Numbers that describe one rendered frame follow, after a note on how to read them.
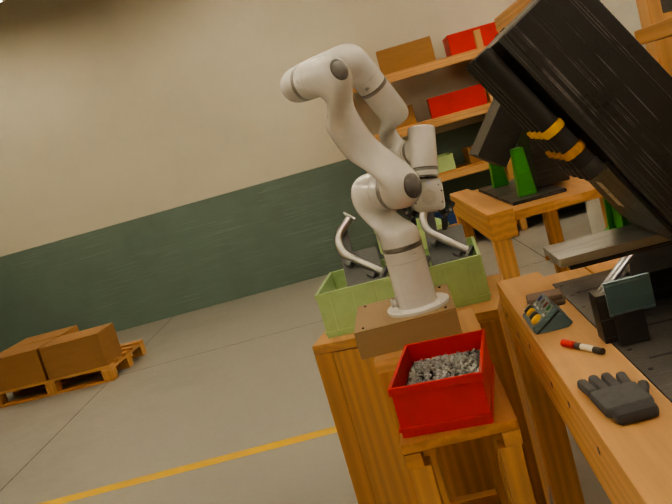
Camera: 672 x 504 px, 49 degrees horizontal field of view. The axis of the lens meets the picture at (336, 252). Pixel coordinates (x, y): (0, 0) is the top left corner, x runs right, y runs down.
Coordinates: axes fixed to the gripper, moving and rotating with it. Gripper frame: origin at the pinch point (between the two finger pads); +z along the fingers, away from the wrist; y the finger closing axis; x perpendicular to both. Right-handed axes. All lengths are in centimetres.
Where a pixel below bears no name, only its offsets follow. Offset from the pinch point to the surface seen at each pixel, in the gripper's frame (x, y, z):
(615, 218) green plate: -60, 30, 4
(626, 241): -83, 22, 10
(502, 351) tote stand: 24, 27, 42
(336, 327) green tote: 48, -27, 31
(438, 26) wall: 592, 156, -261
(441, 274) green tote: 35.8, 10.5, 14.7
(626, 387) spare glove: -98, 12, 36
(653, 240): -84, 26, 11
